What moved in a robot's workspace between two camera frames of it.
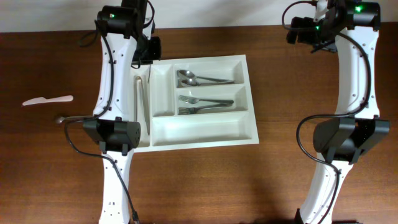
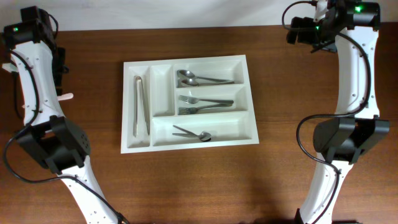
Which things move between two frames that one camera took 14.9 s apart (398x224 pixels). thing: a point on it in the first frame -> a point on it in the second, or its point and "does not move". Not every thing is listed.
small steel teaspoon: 60,118 -> 204,136
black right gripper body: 324,47 does not move
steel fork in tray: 188,111 does not move
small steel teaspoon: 149,73 -> 204,135
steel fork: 192,100 does not move
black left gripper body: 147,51 -> 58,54
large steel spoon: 191,75 does not move
